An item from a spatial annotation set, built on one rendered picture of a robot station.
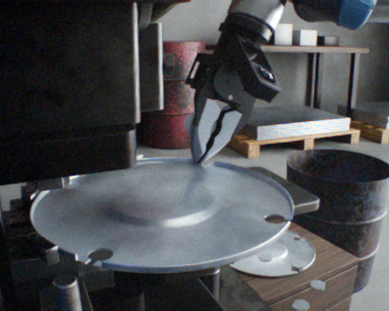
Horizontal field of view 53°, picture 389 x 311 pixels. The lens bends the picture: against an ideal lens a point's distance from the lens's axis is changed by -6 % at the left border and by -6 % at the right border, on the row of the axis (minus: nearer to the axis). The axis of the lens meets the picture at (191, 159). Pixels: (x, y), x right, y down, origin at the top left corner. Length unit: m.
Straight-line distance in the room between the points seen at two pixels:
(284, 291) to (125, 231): 0.72
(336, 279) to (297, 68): 3.69
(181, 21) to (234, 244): 3.68
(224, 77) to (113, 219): 0.25
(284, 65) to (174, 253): 4.29
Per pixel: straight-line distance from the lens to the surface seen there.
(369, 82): 5.53
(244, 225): 0.41
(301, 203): 0.48
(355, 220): 1.54
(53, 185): 0.41
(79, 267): 0.39
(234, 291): 0.55
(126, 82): 0.34
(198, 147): 0.57
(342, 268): 1.22
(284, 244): 1.28
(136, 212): 0.43
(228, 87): 0.57
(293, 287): 1.09
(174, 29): 3.97
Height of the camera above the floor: 0.97
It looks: 18 degrees down
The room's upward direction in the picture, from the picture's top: straight up
